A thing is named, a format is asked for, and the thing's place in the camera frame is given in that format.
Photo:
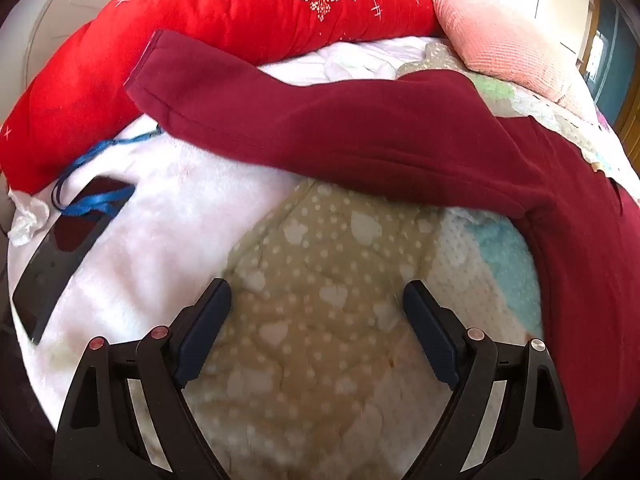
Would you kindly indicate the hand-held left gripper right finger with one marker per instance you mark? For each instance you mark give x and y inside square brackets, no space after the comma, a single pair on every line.
[440,340]

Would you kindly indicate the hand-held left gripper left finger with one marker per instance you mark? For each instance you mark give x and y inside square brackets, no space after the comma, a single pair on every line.
[200,345]

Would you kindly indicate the maroon fleece garment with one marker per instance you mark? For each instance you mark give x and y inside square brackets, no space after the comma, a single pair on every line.
[350,125]

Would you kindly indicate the white fleece blanket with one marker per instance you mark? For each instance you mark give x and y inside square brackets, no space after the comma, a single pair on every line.
[165,220]

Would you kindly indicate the patchwork heart print quilt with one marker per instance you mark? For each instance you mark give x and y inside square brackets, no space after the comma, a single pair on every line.
[325,270]

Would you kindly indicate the black phone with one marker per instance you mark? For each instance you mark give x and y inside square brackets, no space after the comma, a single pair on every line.
[55,265]

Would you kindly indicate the crumpled white tissue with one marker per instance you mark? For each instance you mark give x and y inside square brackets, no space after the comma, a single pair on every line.
[27,220]

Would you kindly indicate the pink textured pillow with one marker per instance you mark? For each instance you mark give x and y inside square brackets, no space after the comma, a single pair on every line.
[490,35]

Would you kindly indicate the red floral quilt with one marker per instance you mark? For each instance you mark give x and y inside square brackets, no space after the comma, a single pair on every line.
[150,20]

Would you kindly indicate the wooden door frame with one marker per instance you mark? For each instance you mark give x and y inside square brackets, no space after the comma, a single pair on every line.
[627,120]

